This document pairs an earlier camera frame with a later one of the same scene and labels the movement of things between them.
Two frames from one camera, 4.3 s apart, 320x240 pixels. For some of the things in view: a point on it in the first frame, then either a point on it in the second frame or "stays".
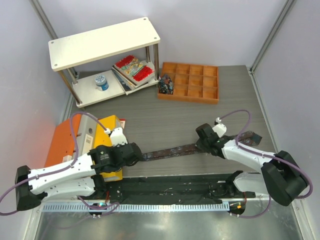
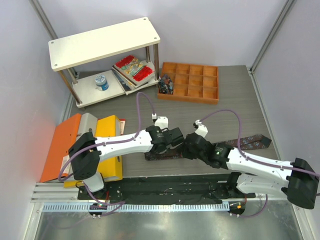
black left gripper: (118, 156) to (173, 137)
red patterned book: (134, 70) stays
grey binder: (86, 134) stays
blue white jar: (102, 84) stays
